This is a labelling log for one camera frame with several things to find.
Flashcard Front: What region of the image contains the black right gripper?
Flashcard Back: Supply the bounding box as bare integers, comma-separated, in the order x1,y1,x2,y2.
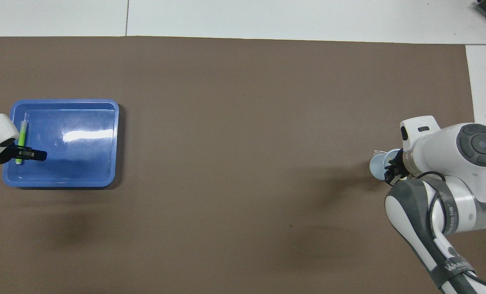
384,149,405,185

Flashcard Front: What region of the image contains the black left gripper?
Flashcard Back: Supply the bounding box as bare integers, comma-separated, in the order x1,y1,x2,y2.
0,142,48,165

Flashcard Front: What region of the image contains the brown table mat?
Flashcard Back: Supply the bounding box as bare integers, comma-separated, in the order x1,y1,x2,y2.
0,36,486,294

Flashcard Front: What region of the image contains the green marker pen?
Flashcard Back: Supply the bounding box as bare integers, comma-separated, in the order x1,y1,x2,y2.
16,121,28,165

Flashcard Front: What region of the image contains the blue plastic tray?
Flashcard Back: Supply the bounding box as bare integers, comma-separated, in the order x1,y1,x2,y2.
2,99,119,187

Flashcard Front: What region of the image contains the translucent plastic cup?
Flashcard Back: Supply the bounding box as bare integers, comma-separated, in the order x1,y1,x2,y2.
369,149,399,180

